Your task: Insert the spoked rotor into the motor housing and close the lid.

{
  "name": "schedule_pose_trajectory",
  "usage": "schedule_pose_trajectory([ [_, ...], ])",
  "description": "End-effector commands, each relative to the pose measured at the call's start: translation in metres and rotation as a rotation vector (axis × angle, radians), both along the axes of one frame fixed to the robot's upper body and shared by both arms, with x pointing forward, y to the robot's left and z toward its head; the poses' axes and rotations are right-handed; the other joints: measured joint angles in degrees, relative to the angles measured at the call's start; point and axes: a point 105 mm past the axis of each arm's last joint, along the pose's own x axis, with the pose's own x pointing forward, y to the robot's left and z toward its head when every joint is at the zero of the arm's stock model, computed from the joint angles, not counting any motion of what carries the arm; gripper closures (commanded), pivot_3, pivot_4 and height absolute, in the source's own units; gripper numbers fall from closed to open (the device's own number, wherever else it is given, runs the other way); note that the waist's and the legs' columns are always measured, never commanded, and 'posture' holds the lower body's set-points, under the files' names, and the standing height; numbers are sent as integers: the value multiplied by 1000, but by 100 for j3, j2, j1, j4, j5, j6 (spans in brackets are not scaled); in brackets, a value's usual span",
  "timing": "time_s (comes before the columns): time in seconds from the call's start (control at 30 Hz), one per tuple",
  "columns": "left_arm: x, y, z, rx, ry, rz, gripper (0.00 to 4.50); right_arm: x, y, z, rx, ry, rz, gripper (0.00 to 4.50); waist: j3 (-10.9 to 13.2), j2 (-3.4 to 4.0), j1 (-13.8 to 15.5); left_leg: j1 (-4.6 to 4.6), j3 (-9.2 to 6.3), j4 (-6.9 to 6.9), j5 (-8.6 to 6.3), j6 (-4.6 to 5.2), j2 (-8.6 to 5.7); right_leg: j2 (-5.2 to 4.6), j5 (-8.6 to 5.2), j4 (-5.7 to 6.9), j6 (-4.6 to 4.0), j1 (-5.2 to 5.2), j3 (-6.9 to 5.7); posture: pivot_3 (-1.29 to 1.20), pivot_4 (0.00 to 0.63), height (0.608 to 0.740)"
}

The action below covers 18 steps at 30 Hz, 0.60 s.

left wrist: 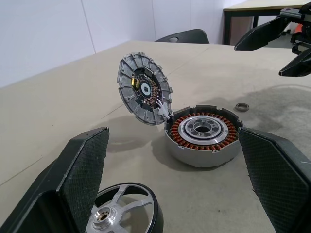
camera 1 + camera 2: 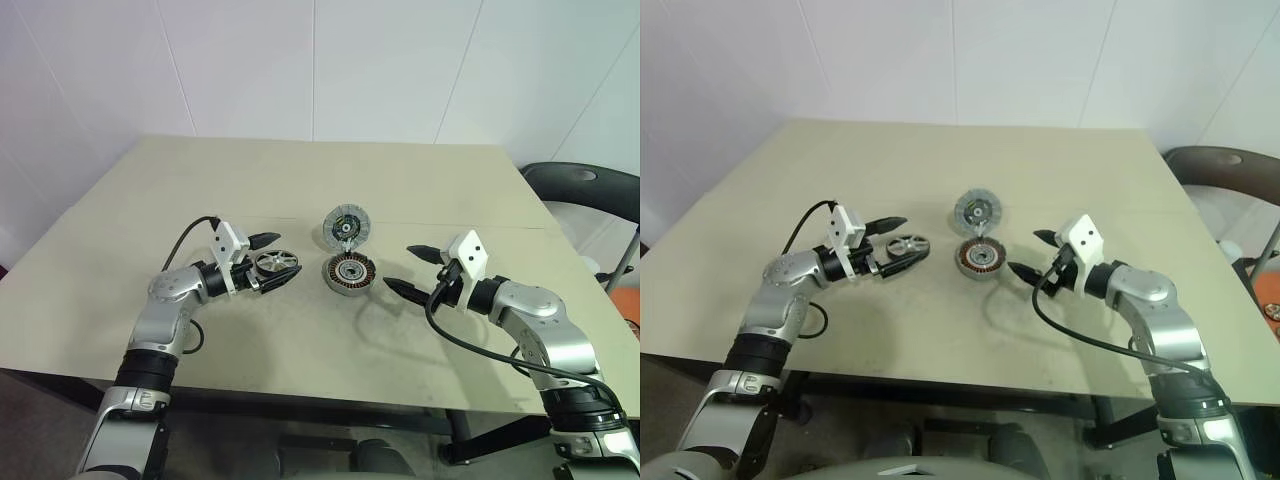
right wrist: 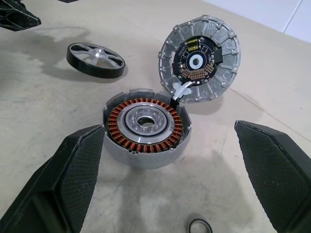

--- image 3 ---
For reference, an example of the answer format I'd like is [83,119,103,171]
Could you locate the black rotor ring silver spokes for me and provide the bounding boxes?
[66,42,126,80]

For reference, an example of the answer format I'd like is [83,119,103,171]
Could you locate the silver motor cover circuit board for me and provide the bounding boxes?
[158,14,242,105]

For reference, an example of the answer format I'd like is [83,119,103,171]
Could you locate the small black ring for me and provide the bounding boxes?
[188,217,214,233]

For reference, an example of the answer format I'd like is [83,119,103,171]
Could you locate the silver motor housing copper stator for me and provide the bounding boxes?
[102,87,192,170]

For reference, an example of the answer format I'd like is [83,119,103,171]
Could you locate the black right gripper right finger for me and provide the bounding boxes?
[234,120,311,233]

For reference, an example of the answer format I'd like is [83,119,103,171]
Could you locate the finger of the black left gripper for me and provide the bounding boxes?
[0,0,42,32]

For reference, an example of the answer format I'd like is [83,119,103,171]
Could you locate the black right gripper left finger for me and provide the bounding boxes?
[0,124,105,233]

